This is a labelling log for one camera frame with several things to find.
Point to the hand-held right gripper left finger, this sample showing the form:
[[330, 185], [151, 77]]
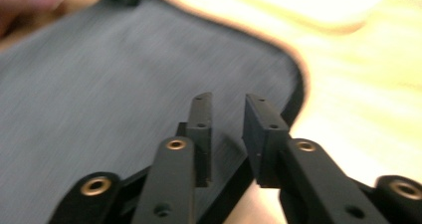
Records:
[[199, 141]]

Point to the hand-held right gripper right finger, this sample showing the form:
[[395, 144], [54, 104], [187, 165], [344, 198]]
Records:
[[265, 141]]

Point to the grey cloth with black edge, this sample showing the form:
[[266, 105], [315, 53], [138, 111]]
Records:
[[126, 94]]

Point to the white slotted draining rack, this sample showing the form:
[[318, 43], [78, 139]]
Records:
[[312, 5]]

